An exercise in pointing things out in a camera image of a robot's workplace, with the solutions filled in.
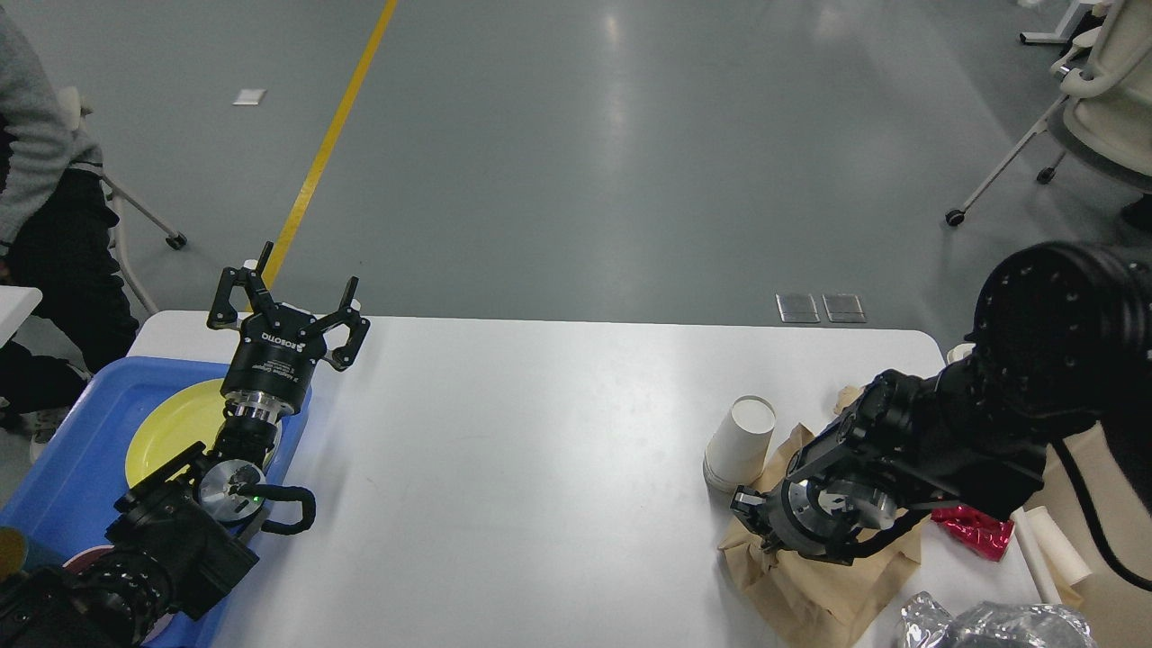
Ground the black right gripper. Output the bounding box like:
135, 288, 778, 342
732, 477, 901, 565

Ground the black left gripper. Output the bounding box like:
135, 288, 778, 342
207, 241, 371, 416

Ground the white paper cup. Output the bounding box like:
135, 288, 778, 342
702, 395, 778, 493

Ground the brown paper bag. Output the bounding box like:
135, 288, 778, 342
718, 423, 929, 648

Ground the yellow plastic plate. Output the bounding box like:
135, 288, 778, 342
124, 378, 230, 488

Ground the red foil wrapper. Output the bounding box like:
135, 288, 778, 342
930, 505, 1015, 563

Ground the dark teal mug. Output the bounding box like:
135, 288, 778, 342
0, 526, 29, 582

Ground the brown paper ball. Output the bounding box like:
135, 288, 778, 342
832, 385, 865, 416

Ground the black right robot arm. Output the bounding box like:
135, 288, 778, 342
729, 241, 1151, 590

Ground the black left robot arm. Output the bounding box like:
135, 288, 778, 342
3, 243, 370, 647

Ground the metal floor socket plate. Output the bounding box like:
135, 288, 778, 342
775, 292, 823, 324

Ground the white paper scrap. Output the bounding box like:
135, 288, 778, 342
233, 86, 267, 107

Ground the person in black trousers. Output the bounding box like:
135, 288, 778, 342
1, 16, 139, 461

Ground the white side table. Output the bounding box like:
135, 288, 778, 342
0, 284, 41, 347

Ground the white tissue roll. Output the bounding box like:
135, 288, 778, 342
1011, 506, 1092, 608

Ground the blue plastic tray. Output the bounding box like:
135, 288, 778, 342
3, 356, 306, 647

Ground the beige plastic bin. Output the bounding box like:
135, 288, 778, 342
1025, 385, 1151, 647

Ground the white office chair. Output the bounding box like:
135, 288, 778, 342
943, 1, 1151, 227

